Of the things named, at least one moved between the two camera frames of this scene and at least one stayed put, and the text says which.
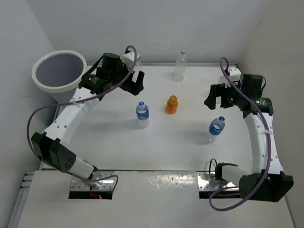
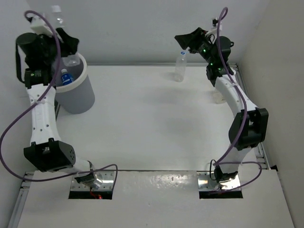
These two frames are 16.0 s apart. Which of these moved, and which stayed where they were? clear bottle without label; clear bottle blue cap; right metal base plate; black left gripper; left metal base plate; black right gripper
Moved: black right gripper; clear bottle without label; black left gripper
Stayed: right metal base plate; left metal base plate; clear bottle blue cap
